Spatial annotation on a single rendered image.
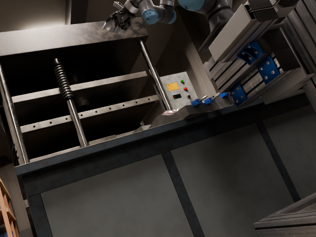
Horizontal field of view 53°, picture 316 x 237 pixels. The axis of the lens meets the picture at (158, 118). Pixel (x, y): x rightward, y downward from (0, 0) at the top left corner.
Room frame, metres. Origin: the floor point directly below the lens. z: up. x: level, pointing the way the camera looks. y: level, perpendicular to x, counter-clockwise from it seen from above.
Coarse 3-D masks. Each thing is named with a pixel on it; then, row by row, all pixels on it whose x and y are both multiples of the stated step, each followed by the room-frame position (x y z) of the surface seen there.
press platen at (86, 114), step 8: (152, 96) 2.53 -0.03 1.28; (120, 104) 2.40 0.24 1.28; (128, 104) 2.43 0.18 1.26; (136, 104) 2.46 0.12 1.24; (80, 112) 2.26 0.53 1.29; (88, 112) 2.28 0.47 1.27; (96, 112) 2.33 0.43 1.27; (104, 112) 2.33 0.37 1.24; (48, 120) 2.15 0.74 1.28; (56, 120) 2.17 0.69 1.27; (64, 120) 2.20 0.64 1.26; (24, 128) 2.07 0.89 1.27; (32, 128) 2.10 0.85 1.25; (40, 128) 2.12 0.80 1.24; (24, 136) 2.15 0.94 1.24
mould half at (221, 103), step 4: (220, 96) 1.80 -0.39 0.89; (228, 96) 1.83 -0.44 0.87; (216, 100) 1.79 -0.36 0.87; (220, 100) 1.80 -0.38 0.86; (224, 100) 1.81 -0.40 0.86; (228, 100) 1.82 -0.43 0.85; (220, 104) 1.79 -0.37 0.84; (224, 104) 1.81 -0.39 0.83; (228, 104) 1.82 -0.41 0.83; (232, 104) 1.83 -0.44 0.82
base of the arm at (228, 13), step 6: (228, 6) 1.29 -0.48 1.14; (216, 12) 1.28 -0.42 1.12; (222, 12) 1.28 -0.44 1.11; (228, 12) 1.28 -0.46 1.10; (210, 18) 1.31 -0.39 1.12; (216, 18) 1.28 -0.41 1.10; (222, 18) 1.27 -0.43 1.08; (228, 18) 1.26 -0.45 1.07; (210, 24) 1.32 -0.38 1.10; (216, 24) 1.28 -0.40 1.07; (210, 30) 1.34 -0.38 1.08
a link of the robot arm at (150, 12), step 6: (144, 0) 1.37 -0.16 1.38; (150, 0) 1.39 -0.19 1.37; (138, 6) 1.40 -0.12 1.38; (144, 6) 1.37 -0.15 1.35; (150, 6) 1.37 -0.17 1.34; (156, 6) 1.41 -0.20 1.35; (144, 12) 1.38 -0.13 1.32; (150, 12) 1.37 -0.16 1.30; (156, 12) 1.39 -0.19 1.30; (162, 12) 1.43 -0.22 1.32; (144, 18) 1.39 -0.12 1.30; (150, 18) 1.38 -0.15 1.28; (156, 18) 1.40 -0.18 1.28
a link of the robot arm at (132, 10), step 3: (129, 0) 1.46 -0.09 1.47; (126, 3) 1.43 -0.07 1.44; (129, 3) 1.42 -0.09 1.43; (126, 6) 1.44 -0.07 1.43; (129, 6) 1.43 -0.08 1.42; (132, 6) 1.43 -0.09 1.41; (129, 9) 1.44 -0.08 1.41; (132, 9) 1.44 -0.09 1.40; (135, 9) 1.45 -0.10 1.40; (138, 9) 1.46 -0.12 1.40; (132, 12) 1.46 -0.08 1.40; (135, 12) 1.47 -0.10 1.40
